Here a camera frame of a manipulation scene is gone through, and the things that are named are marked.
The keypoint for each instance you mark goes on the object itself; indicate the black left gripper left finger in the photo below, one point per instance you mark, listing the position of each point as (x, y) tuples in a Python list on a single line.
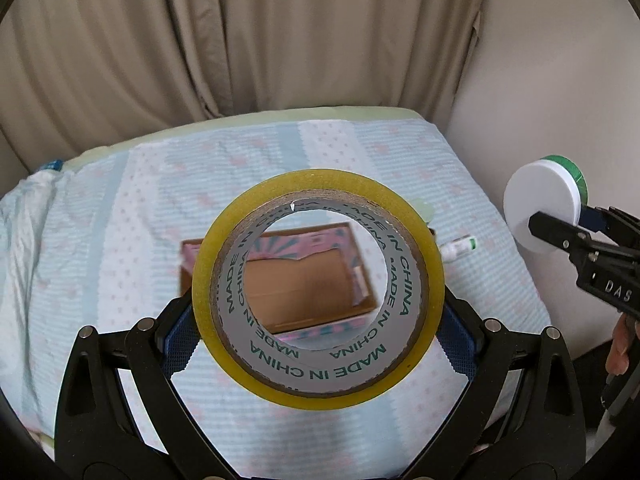
[(95, 434)]

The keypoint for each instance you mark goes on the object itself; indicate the person's right hand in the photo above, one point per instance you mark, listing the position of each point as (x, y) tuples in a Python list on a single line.
[(625, 332)]

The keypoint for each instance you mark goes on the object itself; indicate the pale green round jar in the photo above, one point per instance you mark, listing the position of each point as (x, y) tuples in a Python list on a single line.
[(425, 210)]

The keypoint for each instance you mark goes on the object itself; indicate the white medicine bottle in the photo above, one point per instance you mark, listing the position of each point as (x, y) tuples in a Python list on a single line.
[(459, 248)]

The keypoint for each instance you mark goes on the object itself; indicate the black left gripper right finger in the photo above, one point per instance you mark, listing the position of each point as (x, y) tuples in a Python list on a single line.
[(519, 415)]

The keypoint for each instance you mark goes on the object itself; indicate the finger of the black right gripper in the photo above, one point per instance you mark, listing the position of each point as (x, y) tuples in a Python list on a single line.
[(565, 237)]

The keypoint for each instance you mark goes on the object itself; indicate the yellow packing tape roll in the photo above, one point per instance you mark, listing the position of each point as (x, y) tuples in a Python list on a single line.
[(317, 380)]

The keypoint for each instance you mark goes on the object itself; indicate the white green thread spool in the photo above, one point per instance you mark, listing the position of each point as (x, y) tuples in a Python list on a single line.
[(553, 185)]

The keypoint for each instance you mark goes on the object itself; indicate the pale green mattress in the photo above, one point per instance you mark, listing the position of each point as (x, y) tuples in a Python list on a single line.
[(267, 117)]

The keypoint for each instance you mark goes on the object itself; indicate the cardboard box with pink lining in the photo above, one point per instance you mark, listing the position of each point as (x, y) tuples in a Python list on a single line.
[(316, 286)]

